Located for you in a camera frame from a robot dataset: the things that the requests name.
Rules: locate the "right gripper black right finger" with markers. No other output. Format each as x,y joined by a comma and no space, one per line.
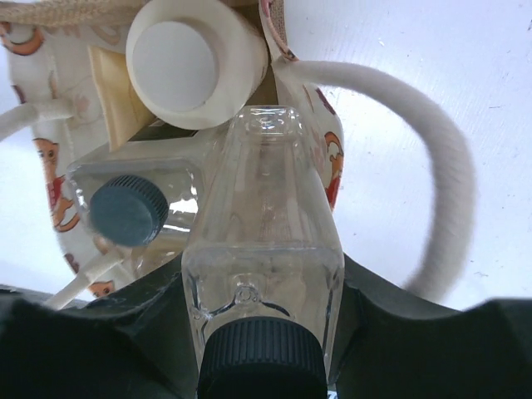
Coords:
392,344

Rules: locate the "white cream jar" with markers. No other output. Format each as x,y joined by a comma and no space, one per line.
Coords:
194,64

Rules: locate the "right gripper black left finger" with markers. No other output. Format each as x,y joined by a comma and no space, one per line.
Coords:
134,343

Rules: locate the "brown canvas tote bag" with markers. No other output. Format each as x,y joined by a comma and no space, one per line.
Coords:
69,63

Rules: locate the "clear square bottle dark cap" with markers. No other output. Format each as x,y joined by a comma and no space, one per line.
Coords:
263,270

